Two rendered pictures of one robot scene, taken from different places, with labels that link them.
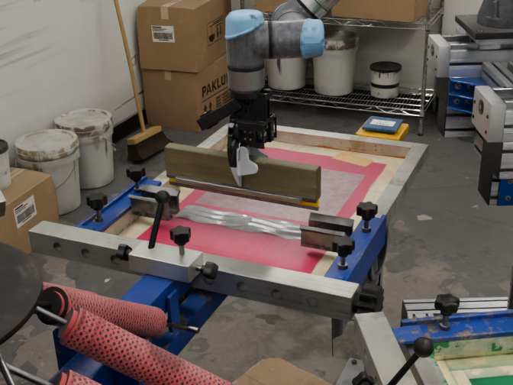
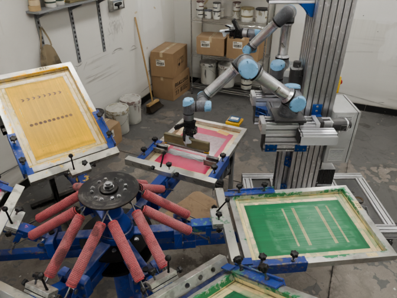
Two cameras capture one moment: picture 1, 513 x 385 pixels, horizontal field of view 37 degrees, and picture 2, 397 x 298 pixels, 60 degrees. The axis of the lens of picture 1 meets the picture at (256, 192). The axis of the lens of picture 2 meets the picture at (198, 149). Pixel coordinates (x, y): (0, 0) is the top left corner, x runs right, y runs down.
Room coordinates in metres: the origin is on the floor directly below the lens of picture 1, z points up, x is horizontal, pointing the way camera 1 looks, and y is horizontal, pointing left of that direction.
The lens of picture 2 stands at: (-0.63, -0.05, 2.39)
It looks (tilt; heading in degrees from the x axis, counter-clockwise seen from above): 32 degrees down; 0
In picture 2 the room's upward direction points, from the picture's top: straight up
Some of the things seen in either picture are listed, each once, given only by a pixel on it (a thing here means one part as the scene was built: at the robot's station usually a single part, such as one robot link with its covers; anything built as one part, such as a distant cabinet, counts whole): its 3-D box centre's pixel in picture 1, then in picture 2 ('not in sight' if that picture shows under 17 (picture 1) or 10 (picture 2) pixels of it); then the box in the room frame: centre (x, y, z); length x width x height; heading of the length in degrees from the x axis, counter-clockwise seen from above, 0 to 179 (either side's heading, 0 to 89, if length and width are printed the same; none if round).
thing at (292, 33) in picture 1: (295, 37); (202, 105); (1.53, -0.09, 1.39); 0.11 x 0.11 x 0.08; 1
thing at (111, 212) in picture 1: (120, 215); (150, 152); (1.58, 0.31, 0.98); 0.30 x 0.05 x 0.07; 156
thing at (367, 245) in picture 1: (354, 259); (218, 169); (1.35, -0.19, 0.98); 0.30 x 0.05 x 0.07; 156
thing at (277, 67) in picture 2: not in sight; (277, 68); (2.16, -0.71, 1.42); 0.13 x 0.12 x 0.14; 154
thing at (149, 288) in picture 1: (152, 296); (160, 180); (1.17, 0.19, 1.02); 0.17 x 0.06 x 0.05; 156
